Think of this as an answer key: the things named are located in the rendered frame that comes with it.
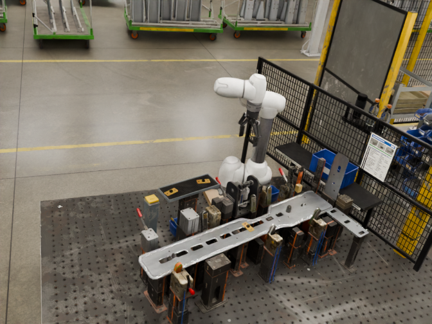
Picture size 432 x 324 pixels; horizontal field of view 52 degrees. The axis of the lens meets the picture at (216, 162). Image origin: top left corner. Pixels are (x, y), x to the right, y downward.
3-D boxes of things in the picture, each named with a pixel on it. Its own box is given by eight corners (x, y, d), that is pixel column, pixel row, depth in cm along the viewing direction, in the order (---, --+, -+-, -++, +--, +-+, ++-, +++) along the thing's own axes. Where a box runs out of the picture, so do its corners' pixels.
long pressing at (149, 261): (154, 285, 225) (154, 283, 224) (134, 257, 240) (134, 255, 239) (335, 208, 299) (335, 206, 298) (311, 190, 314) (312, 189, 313)
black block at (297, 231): (290, 272, 284) (299, 238, 269) (279, 261, 291) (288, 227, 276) (299, 267, 288) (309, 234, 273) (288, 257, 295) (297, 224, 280)
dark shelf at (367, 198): (361, 213, 296) (362, 209, 295) (273, 150, 356) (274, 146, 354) (382, 204, 308) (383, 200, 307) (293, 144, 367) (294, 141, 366)
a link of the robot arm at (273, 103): (240, 176, 351) (268, 179, 352) (241, 188, 338) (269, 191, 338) (256, 86, 311) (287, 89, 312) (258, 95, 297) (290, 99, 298)
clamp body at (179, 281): (176, 335, 235) (181, 288, 216) (162, 315, 245) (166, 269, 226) (193, 327, 241) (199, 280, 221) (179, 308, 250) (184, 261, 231)
